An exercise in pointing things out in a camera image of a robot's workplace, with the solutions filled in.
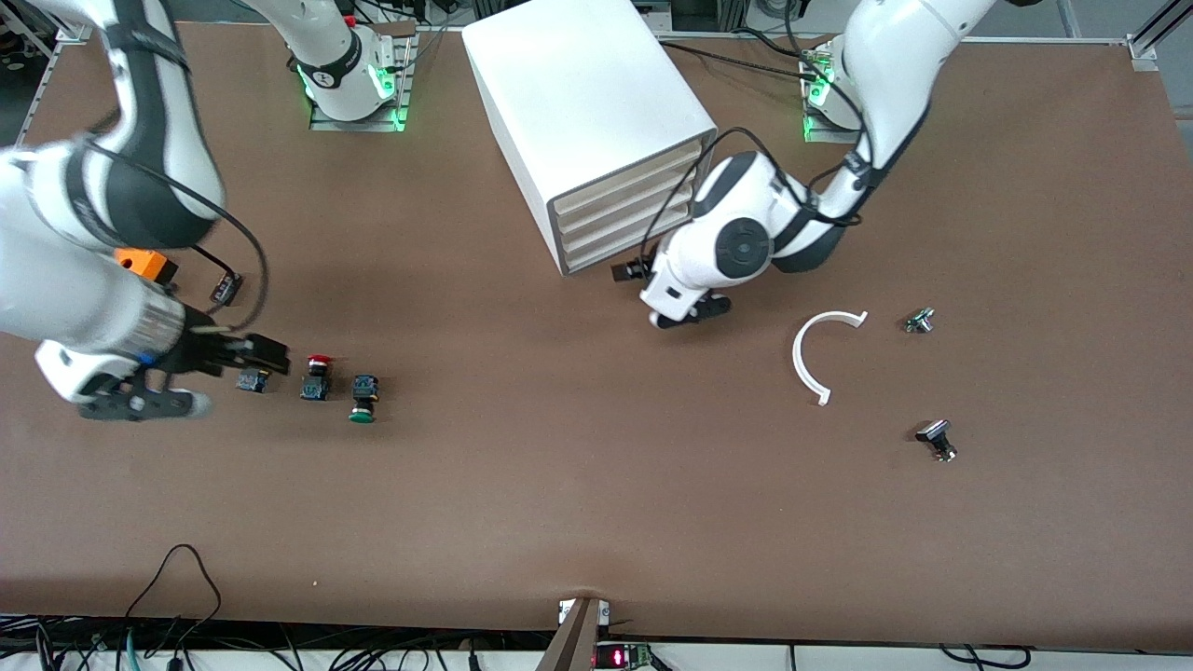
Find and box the beige cabinet drawer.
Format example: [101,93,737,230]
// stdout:
[569,217,653,271]
[561,166,695,234]
[557,140,705,215]
[565,194,672,251]

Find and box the green push button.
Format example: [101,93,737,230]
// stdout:
[349,374,381,425]

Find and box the red push button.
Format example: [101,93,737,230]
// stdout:
[299,353,336,403]

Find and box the white drawer cabinet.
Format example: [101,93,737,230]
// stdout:
[461,0,720,277]

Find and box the black push button white cap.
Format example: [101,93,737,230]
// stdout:
[914,418,959,463]

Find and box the circuit board with red display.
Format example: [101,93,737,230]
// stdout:
[594,641,653,671]

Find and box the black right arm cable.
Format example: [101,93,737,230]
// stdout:
[84,135,271,335]

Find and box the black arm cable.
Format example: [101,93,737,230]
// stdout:
[84,135,271,335]
[641,126,882,271]

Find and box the orange button enclosure box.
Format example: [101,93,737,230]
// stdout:
[115,247,179,285]

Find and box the white semicircular plastic bracket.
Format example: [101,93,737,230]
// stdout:
[792,309,870,407]

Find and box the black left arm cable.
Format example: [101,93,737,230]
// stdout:
[641,126,882,271]

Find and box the thin black looped cable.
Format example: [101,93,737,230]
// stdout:
[124,544,223,644]

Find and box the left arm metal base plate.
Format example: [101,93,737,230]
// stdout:
[800,37,872,144]

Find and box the black cable across table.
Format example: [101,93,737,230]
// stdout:
[652,39,812,80]

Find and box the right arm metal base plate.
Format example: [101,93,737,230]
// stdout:
[309,56,414,133]

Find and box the tangled black cable bundle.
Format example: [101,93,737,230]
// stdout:
[0,613,560,671]

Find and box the aluminium frame profile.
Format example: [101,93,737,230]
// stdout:
[1126,0,1193,71]
[0,0,94,43]

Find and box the wooden camera post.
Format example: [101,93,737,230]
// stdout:
[536,596,602,671]

